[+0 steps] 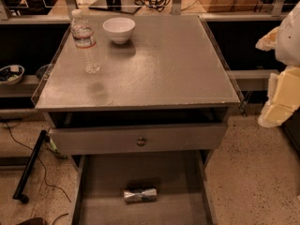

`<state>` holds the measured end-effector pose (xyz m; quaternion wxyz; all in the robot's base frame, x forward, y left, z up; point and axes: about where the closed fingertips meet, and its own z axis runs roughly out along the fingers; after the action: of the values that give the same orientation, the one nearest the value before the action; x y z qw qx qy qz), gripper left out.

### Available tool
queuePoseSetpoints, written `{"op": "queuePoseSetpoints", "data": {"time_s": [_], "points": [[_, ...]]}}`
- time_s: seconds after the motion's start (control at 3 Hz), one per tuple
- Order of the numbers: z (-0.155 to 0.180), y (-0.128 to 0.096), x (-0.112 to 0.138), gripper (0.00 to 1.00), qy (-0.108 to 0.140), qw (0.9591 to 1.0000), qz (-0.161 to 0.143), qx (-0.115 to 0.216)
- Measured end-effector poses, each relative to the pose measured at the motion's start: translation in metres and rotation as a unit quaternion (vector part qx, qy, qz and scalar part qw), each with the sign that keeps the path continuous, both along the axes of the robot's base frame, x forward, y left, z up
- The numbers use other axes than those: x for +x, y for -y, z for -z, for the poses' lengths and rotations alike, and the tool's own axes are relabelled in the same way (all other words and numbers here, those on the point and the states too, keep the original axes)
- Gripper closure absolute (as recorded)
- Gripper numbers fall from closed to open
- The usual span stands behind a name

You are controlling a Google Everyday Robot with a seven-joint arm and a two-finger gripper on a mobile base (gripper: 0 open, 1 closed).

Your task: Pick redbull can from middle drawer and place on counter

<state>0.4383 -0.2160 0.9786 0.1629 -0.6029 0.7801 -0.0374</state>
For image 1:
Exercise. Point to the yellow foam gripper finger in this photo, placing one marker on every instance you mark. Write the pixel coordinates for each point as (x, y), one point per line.
(283, 98)

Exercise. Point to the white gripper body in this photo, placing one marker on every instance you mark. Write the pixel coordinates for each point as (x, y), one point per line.
(290, 42)

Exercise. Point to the silver redbull can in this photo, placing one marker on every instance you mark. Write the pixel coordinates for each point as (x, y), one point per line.
(140, 195)

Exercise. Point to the top grey drawer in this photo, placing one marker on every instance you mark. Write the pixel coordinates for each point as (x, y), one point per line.
(120, 140)

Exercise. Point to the middle grey open drawer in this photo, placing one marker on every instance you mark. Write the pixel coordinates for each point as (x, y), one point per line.
(182, 191)

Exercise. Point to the grey wooden drawer cabinet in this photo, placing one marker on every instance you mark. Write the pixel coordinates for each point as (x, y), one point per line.
(170, 73)

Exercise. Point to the round brass drawer knob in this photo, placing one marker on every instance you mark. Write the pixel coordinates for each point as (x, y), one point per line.
(141, 141)

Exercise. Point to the grey bench beam right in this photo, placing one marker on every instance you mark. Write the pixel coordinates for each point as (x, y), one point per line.
(252, 80)

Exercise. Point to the white ceramic bowl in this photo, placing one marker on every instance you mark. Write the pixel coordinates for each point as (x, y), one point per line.
(119, 30)

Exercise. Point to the black monitor stand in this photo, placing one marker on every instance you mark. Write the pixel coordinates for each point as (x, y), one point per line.
(121, 6)

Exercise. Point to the clear plastic water bottle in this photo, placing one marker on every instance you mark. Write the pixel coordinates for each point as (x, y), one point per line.
(85, 41)

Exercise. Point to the dark bowl on shelf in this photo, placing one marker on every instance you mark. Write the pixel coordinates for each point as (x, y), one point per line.
(44, 72)

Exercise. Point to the white bowl with clutter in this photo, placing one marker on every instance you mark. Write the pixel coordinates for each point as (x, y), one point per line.
(11, 74)

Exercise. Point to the black bar on floor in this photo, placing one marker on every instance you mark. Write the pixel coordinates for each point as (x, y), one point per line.
(18, 194)

